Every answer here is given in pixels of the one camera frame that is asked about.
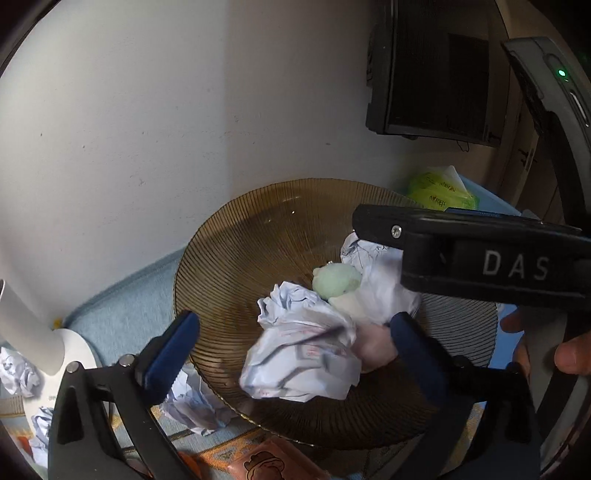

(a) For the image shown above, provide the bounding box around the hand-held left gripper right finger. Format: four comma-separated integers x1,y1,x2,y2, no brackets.
390,311,541,480

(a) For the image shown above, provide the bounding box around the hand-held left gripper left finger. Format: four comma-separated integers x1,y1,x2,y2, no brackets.
48,310,201,480

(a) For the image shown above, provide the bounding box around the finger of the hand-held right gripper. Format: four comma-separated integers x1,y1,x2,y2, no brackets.
352,204,591,251

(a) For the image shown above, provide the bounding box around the white paper ball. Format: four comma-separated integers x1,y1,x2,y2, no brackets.
257,282,334,330
0,346,44,398
239,318,363,401
341,232,422,325
28,406,58,462
159,364,238,437

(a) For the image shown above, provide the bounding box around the amber ribbed glass bowl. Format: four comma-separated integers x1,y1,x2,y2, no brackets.
173,178,499,450

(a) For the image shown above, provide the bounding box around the person's right hand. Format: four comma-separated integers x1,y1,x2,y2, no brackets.
500,308,591,376

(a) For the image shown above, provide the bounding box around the pink plush ball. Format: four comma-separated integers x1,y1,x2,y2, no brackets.
353,323,399,374

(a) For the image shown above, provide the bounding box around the blue patterned table mat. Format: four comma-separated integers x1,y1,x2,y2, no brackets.
0,247,527,480

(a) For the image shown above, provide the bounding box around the green plastic packet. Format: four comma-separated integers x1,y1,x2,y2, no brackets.
407,165,481,210

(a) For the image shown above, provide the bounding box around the green plush ball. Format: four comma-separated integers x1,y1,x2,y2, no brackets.
312,263,363,296

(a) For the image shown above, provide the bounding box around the cream plush ball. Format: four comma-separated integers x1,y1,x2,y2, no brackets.
329,290,371,320

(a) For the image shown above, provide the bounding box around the orange snack packet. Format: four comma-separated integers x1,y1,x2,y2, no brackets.
226,436,333,480

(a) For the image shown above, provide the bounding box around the white desk lamp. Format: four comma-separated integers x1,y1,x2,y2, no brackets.
0,278,106,418

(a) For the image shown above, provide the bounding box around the black monitor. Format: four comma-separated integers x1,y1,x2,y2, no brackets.
366,0,504,148

